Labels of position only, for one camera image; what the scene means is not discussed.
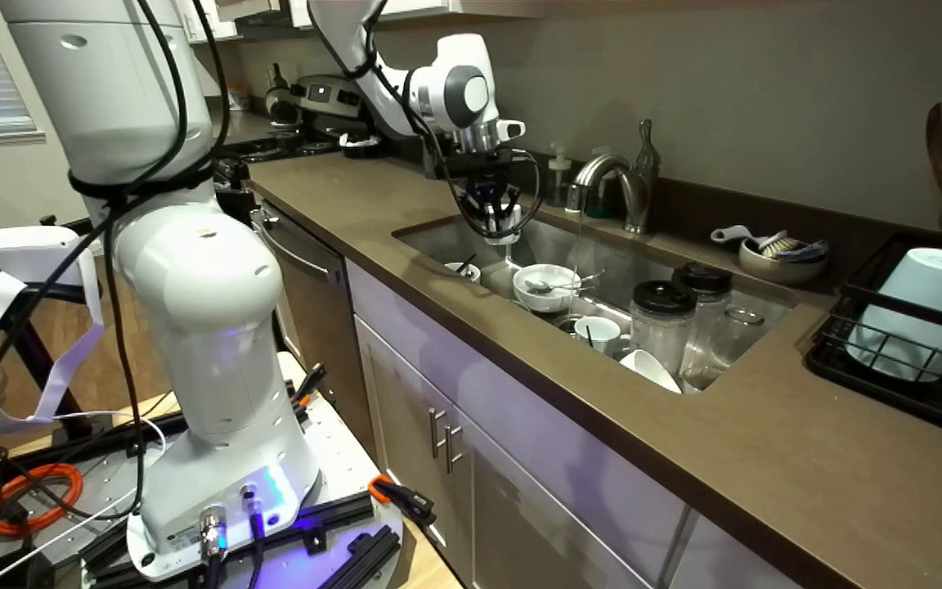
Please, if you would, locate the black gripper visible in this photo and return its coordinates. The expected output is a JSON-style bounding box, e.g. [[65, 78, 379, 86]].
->
[[458, 143, 547, 246]]

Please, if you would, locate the stainless steel sink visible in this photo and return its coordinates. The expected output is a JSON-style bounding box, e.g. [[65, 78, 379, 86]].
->
[[390, 203, 814, 398]]

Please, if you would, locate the small white dish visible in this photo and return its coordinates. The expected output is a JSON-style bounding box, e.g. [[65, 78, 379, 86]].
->
[[440, 259, 488, 288]]

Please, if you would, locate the small soap dispenser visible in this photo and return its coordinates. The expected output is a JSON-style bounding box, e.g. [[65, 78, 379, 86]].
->
[[542, 142, 579, 212]]

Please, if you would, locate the white bowl with spoon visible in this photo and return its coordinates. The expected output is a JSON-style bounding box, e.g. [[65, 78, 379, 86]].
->
[[508, 261, 587, 318]]

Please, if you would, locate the curved steel faucet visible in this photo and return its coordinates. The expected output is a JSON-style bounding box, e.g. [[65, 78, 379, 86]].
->
[[565, 154, 640, 227]]

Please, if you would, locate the small white cup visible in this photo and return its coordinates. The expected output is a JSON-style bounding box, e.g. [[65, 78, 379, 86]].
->
[[568, 314, 629, 360]]

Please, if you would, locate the clear jar black lid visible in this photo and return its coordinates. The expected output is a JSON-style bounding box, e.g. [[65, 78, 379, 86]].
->
[[629, 279, 699, 377], [671, 261, 737, 332]]

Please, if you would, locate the black silver countertop appliance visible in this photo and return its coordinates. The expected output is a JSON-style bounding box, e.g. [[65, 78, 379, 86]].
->
[[261, 73, 383, 150]]

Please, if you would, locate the steel dishwasher front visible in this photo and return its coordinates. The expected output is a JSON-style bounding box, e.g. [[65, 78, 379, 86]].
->
[[256, 199, 379, 451]]

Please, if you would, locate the tilted white bowl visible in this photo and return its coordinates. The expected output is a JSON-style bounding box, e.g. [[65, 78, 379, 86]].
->
[[616, 348, 684, 396]]

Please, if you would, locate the orange black clamp tool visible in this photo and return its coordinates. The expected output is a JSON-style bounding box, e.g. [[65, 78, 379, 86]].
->
[[366, 471, 446, 539], [288, 363, 333, 420]]

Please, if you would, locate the lower cabinet front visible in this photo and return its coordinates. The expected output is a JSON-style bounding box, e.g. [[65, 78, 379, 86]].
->
[[342, 259, 825, 589]]

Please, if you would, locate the grey bowl with sponges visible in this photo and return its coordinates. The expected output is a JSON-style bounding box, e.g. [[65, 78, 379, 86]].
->
[[709, 223, 834, 288]]

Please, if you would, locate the robot mounting table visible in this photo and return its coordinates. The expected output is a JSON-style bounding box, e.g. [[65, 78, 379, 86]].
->
[[0, 348, 421, 589]]

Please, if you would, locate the black dish rack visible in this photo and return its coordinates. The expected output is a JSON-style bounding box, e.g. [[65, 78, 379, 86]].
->
[[801, 230, 942, 451]]

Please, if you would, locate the pale upturned cup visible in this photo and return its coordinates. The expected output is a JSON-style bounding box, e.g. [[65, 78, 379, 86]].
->
[[843, 246, 942, 385]]

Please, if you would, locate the white plastic panel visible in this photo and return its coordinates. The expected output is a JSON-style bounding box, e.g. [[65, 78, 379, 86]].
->
[[0, 223, 100, 296]]

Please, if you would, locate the black tripod stand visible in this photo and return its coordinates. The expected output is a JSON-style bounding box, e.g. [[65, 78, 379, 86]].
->
[[0, 181, 94, 443]]

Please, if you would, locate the steel cabinet handle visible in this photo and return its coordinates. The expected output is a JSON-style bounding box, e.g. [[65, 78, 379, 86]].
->
[[426, 405, 450, 463], [440, 420, 472, 475]]

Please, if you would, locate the white wall shelf unit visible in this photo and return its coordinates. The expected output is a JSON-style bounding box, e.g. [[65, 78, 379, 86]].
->
[[189, 0, 463, 47]]

